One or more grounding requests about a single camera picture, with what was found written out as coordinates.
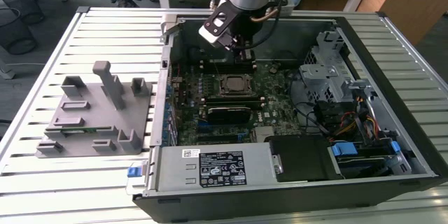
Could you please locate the grey parts rack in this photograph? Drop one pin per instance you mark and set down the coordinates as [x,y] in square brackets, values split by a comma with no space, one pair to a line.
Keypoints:
[101,119]

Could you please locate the round coin cell battery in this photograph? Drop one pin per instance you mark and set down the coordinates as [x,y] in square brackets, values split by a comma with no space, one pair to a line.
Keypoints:
[273,68]

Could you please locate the green motherboard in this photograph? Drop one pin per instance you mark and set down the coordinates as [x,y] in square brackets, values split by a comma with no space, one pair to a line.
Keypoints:
[280,85]

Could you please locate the blue case latch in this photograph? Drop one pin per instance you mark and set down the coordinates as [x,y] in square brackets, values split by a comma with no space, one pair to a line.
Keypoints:
[133,172]

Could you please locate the black PC case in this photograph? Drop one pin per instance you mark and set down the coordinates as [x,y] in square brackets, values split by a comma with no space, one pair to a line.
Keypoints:
[244,208]

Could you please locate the grey power supply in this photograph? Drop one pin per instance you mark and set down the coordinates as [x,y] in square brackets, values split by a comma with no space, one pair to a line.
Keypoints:
[175,166]

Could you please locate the metal drive cage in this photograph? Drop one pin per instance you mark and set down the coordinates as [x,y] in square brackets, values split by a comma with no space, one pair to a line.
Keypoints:
[321,77]

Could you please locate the CPU socket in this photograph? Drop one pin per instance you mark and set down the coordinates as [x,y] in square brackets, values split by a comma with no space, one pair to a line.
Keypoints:
[219,95]

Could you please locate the black expansion slot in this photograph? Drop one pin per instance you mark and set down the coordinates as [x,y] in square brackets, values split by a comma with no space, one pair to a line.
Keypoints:
[220,138]

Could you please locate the black graphics card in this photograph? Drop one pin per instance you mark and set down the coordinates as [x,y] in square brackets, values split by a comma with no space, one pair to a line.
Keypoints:
[227,115]

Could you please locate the black fan shroud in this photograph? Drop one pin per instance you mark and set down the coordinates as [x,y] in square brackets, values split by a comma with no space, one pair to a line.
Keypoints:
[300,155]

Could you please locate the green RAM stick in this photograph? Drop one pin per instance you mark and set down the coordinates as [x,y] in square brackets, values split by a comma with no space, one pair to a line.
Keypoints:
[91,130]

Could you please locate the black mesh waste bin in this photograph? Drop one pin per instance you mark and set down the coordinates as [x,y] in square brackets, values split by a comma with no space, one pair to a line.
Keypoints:
[17,35]
[33,9]

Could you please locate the silver chipset heatsink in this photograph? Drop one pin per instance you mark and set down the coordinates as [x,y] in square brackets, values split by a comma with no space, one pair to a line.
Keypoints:
[264,132]

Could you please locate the black RAM slot bank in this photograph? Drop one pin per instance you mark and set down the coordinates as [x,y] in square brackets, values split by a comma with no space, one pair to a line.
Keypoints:
[224,68]
[231,102]

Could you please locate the blue disk carrier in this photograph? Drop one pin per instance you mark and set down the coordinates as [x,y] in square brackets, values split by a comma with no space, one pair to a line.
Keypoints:
[344,150]
[395,147]

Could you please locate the wooden cabinet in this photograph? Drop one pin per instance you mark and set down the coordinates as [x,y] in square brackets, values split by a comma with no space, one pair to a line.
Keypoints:
[412,3]

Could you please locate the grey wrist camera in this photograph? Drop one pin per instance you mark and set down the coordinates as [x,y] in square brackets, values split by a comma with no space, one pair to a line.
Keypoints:
[288,6]

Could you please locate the white table foot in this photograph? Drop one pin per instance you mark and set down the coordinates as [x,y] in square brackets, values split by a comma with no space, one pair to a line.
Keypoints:
[7,70]

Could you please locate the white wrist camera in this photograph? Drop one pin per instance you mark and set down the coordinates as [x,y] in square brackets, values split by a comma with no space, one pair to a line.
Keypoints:
[216,28]

